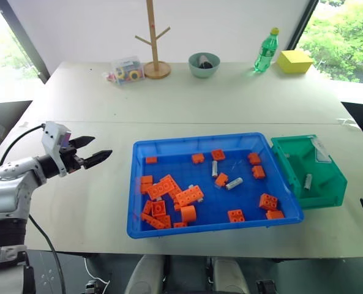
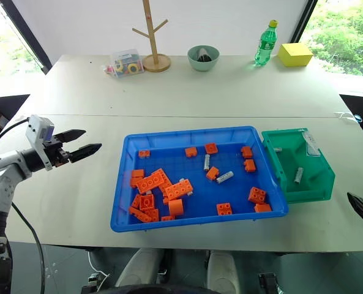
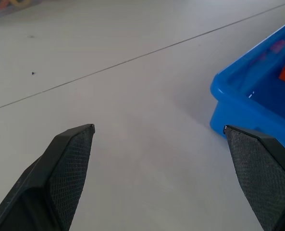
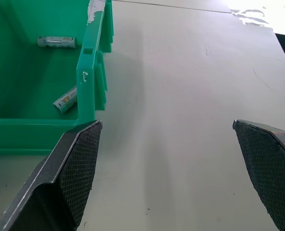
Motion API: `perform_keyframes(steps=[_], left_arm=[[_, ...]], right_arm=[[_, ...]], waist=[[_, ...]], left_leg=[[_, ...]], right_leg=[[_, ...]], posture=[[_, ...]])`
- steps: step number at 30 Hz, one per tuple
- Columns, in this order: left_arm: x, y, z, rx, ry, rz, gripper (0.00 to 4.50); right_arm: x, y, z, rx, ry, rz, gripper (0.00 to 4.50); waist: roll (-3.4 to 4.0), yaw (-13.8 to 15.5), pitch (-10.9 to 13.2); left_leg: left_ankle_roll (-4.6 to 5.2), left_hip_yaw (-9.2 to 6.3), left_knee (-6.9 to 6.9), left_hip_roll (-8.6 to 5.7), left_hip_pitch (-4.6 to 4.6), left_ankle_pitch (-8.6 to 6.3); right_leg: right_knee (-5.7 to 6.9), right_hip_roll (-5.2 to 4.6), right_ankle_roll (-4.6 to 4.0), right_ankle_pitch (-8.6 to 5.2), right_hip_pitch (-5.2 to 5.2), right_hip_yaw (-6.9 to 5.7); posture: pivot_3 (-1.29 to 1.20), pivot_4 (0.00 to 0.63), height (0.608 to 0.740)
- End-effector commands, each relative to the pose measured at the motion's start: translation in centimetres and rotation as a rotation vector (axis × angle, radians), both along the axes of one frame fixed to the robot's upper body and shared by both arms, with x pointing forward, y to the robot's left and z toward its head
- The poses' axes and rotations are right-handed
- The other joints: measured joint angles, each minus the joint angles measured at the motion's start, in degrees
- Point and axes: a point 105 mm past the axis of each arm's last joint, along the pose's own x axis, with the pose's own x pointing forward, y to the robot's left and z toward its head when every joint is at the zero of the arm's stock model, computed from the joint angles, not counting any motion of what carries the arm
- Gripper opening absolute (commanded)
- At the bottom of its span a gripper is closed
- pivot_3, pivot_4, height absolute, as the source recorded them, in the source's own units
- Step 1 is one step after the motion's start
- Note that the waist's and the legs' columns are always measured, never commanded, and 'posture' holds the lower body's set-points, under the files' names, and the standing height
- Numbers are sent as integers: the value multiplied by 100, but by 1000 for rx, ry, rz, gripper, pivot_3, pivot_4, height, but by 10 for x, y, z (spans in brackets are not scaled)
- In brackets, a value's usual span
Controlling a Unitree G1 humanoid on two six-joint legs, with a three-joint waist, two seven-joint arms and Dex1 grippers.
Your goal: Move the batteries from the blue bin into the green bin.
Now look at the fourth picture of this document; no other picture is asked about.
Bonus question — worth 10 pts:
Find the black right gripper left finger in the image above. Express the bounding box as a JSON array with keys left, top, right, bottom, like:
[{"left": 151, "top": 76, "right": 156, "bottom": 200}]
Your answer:
[{"left": 0, "top": 120, "right": 103, "bottom": 231}]

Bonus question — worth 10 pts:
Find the white AA battery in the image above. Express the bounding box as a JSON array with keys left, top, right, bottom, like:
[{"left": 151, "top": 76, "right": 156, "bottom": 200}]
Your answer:
[
  {"left": 52, "top": 85, "right": 78, "bottom": 114},
  {"left": 37, "top": 36, "right": 77, "bottom": 48}
]

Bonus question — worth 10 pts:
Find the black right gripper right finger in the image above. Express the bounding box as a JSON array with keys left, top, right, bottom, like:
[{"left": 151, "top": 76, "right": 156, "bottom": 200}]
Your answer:
[{"left": 232, "top": 119, "right": 285, "bottom": 231}]

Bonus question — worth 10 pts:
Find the green plastic bin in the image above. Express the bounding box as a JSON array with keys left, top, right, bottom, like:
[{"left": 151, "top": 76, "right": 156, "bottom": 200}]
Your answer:
[{"left": 0, "top": 0, "right": 115, "bottom": 156}]

